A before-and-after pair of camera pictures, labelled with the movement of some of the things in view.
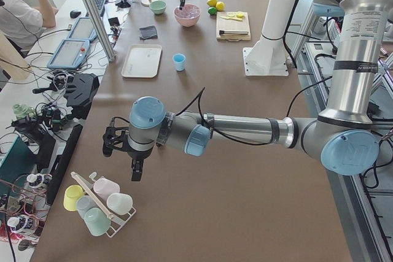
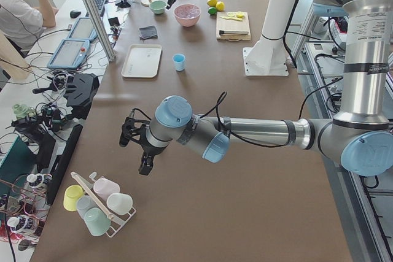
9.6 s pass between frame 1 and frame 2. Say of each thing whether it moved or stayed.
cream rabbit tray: stayed
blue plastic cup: stayed
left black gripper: moved
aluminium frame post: stayed
